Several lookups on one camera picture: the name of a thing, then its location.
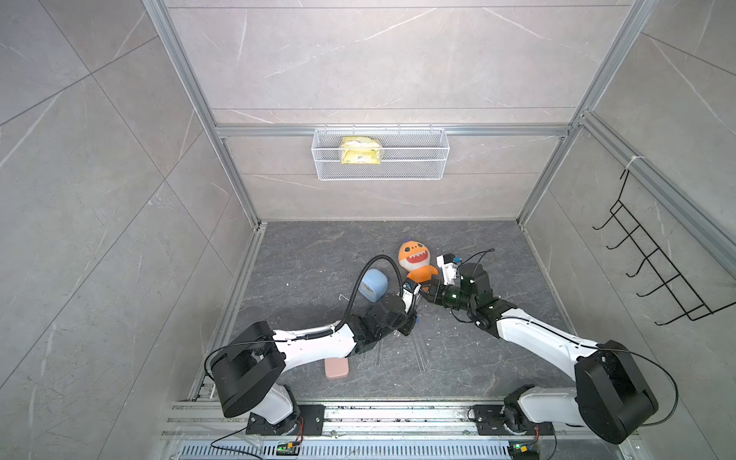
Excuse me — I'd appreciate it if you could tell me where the pink rectangular case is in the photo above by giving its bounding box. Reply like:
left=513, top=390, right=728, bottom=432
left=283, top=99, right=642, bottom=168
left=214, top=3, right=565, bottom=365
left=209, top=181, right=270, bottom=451
left=324, top=358, right=350, bottom=381

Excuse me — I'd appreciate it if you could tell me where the orange shark plush toy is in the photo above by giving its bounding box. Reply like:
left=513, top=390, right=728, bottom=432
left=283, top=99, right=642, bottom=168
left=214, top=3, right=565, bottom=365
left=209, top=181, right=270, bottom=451
left=398, top=241, right=439, bottom=284

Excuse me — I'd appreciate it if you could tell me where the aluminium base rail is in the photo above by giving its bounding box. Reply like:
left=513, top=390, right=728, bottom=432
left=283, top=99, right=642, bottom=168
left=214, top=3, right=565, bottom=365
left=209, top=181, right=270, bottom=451
left=150, top=401, right=649, bottom=459

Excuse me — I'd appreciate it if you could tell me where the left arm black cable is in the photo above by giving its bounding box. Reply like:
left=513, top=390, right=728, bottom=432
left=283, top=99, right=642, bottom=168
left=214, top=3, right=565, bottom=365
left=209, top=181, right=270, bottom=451
left=203, top=254, right=406, bottom=369

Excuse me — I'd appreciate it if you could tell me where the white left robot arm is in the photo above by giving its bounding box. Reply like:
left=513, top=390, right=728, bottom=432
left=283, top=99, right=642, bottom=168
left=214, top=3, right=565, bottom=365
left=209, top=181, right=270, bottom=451
left=206, top=293, right=416, bottom=427

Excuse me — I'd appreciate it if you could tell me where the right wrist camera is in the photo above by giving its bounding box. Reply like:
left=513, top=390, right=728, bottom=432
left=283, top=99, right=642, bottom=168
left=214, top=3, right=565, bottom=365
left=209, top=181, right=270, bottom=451
left=436, top=253, right=461, bottom=286

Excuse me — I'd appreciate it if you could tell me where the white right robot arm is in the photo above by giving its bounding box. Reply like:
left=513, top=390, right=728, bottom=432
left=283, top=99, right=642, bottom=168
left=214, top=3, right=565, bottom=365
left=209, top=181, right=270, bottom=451
left=419, top=264, right=659, bottom=444

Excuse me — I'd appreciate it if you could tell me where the white wire mesh basket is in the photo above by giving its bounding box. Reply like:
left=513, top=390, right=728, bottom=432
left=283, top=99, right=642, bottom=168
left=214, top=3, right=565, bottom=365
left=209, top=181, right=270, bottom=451
left=310, top=128, right=450, bottom=181

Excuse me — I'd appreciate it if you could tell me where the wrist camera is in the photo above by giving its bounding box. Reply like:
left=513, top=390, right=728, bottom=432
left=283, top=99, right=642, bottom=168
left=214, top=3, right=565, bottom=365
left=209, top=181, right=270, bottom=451
left=436, top=253, right=461, bottom=286
left=401, top=278, right=421, bottom=315

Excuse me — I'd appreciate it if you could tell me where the black wire hook rack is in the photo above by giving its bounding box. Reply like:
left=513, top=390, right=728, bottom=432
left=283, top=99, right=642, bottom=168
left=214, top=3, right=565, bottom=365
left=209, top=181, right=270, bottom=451
left=591, top=170, right=735, bottom=327

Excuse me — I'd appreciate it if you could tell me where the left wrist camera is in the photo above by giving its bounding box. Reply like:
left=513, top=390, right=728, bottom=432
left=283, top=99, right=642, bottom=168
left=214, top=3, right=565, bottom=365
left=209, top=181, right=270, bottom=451
left=401, top=278, right=421, bottom=315

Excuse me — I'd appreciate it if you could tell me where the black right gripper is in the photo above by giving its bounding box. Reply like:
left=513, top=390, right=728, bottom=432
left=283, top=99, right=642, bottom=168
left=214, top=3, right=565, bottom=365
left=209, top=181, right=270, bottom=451
left=414, top=279, right=475, bottom=314

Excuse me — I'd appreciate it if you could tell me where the light blue plastic cup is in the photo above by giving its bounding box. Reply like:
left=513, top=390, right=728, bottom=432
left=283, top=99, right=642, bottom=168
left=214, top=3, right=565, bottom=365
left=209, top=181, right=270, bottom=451
left=358, top=268, right=389, bottom=303

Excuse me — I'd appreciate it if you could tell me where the yellow packet in basket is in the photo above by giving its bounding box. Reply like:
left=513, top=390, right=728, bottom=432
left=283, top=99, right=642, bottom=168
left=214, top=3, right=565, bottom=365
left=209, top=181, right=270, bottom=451
left=340, top=136, right=383, bottom=165

